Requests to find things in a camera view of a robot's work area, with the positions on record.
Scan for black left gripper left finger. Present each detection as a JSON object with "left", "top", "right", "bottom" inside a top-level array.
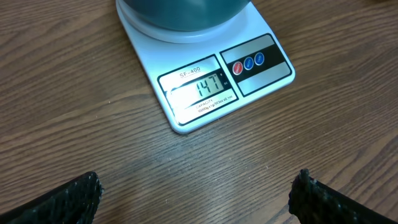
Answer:
[{"left": 1, "top": 171, "right": 103, "bottom": 224}]

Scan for white digital kitchen scale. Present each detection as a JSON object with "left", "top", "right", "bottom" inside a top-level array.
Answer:
[{"left": 116, "top": 1, "right": 295, "bottom": 134}]

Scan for blue metal bowl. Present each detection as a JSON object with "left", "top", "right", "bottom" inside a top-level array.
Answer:
[{"left": 124, "top": 0, "right": 250, "bottom": 31}]

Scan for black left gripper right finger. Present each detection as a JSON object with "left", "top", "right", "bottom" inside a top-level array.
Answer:
[{"left": 288, "top": 169, "right": 397, "bottom": 224}]

